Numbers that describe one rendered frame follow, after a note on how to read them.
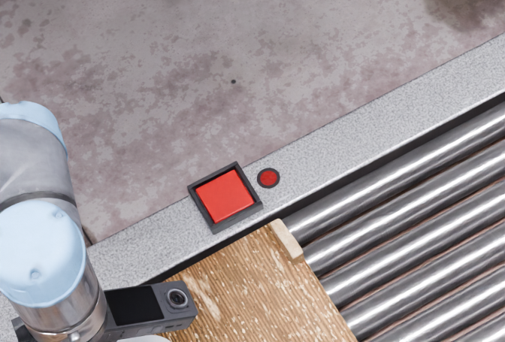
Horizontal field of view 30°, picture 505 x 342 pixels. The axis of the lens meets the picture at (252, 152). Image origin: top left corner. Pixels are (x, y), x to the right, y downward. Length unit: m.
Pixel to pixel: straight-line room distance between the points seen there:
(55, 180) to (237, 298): 0.42
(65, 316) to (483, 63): 0.77
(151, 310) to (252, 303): 0.26
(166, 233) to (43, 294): 0.50
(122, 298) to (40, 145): 0.19
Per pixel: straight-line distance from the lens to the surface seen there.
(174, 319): 0.95
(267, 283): 1.18
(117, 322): 0.92
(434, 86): 1.34
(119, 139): 2.44
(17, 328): 0.91
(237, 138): 2.38
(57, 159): 0.84
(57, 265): 0.76
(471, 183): 1.27
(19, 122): 0.85
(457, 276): 1.21
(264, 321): 1.17
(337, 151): 1.29
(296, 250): 1.17
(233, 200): 1.25
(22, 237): 0.77
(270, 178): 1.27
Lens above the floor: 2.03
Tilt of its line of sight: 59 degrees down
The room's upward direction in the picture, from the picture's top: 12 degrees counter-clockwise
